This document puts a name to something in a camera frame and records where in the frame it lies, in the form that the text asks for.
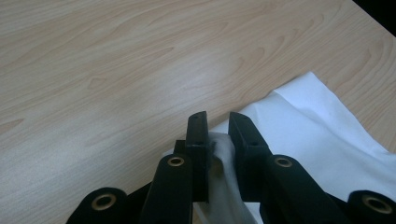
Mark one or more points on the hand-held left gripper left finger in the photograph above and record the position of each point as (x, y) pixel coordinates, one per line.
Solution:
(197, 155)

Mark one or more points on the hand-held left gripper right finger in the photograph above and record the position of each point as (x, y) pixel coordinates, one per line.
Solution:
(249, 155)

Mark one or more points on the white printed tank top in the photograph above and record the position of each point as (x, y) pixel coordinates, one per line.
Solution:
(311, 137)

